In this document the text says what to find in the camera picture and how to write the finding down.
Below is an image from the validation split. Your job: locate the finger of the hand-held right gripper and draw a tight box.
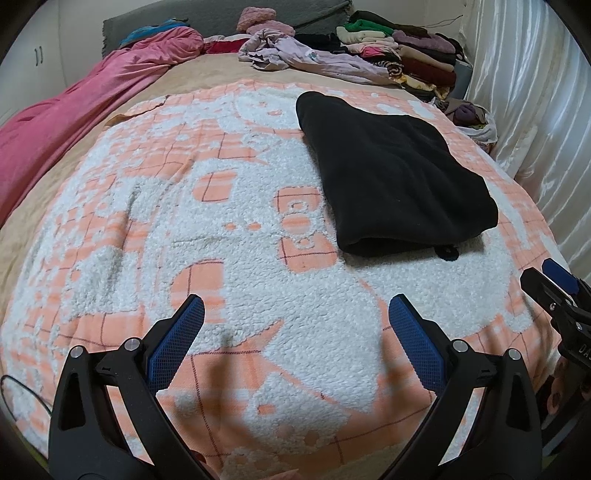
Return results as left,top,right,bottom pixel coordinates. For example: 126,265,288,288
519,268,568,315
541,258,580,296

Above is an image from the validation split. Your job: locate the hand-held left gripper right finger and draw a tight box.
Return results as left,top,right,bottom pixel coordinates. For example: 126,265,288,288
388,296,546,480

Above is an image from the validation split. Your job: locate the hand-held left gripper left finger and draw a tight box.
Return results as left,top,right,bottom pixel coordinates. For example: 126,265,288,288
47,295,218,480

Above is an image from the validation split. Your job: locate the black sweater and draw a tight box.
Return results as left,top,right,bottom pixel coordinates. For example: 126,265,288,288
295,91,499,261

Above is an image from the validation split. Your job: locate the white bag of clothes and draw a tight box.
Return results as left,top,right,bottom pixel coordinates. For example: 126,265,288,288
436,99,499,148

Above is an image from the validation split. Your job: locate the pile of folded clothes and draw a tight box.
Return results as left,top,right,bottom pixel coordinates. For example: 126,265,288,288
335,9,472,100

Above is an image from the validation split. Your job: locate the person's right hand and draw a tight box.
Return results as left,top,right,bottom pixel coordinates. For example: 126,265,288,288
545,360,573,411

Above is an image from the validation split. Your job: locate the orange white plaid blanket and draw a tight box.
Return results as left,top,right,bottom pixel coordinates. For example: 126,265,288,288
0,78,573,480

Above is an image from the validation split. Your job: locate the white satin curtain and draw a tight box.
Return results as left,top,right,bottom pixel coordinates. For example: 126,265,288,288
459,0,591,273

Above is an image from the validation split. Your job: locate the pink quilt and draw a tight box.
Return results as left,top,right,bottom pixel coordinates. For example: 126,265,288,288
0,25,205,222

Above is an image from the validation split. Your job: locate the beige bed sheet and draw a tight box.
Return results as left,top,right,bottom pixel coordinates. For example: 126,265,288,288
0,51,416,324

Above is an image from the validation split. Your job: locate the dark red garment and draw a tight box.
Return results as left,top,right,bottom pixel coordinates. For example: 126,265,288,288
203,37,250,55

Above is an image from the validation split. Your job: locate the crumpled lilac garment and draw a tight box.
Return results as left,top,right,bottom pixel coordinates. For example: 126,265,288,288
238,28,393,86

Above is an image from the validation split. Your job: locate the teal cloth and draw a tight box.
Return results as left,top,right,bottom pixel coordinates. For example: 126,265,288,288
119,18,190,47

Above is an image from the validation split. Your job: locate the small black garment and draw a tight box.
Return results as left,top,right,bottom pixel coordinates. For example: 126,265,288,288
294,32,345,54

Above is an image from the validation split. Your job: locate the grey headboard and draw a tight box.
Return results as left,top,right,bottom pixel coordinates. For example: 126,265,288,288
102,0,354,58

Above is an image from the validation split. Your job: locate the white wardrobe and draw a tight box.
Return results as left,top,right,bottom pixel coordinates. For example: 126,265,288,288
0,0,107,121

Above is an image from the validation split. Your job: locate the pink fluffy garment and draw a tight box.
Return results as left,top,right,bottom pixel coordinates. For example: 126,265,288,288
238,6,296,38

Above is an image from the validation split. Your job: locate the black cable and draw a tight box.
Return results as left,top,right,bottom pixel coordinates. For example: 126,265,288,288
0,375,54,416

